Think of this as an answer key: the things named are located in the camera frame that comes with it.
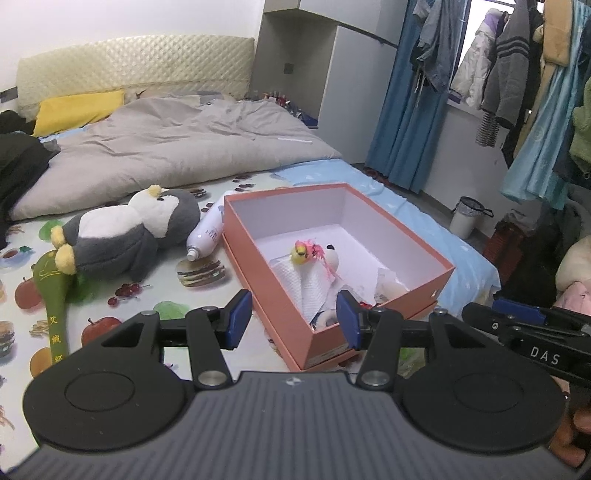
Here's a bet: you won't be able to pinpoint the right hand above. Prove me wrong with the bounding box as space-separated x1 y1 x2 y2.
549 402 590 468

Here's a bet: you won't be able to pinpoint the grey wardrobe cabinet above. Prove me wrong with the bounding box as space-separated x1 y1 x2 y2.
250 0 408 163

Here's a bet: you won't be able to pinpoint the blue curtain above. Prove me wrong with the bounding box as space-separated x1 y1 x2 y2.
365 1 470 193

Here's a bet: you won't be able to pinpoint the small panda plush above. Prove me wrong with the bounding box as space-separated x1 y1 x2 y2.
322 244 339 277

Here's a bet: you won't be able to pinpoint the green fabric massage hammer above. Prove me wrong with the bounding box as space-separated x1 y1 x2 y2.
32 250 74 364

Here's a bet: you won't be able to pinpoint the pink cardboard box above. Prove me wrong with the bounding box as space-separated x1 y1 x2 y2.
223 184 454 372

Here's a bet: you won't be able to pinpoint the cream quilted headboard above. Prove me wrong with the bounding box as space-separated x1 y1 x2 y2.
16 34 256 119

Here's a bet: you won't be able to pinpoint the white paper towel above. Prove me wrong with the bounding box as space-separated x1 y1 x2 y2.
270 256 363 324

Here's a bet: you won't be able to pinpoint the yellow pink bird toy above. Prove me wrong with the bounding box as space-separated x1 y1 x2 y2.
290 240 325 265

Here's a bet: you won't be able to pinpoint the white spray bottle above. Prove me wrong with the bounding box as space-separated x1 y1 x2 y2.
185 197 224 261

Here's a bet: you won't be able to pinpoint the hanging clothes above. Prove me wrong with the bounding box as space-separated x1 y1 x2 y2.
411 1 590 209

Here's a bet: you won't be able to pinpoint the grey white penguin plush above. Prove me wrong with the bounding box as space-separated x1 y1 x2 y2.
50 185 201 281

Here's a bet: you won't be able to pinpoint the yellow pillow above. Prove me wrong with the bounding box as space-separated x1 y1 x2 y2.
33 90 124 137

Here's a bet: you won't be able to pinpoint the white trash bin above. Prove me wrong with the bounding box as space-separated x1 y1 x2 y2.
449 196 494 240

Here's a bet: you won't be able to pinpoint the clear zip bag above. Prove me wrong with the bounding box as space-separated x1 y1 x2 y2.
374 268 409 304

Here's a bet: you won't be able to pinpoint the black clothing pile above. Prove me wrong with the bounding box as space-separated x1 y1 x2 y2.
1 110 60 249

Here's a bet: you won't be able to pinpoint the grey duvet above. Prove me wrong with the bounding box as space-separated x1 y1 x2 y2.
10 97 341 221

